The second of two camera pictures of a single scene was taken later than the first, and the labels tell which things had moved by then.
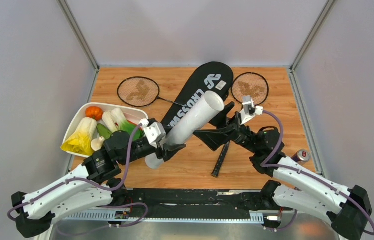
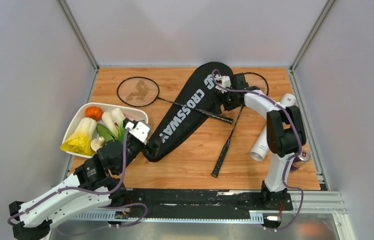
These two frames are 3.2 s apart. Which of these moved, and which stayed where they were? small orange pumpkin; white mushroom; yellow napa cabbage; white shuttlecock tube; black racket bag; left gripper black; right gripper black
Moved: white shuttlecock tube; right gripper black; left gripper black
Stayed: black racket bag; white mushroom; yellow napa cabbage; small orange pumpkin
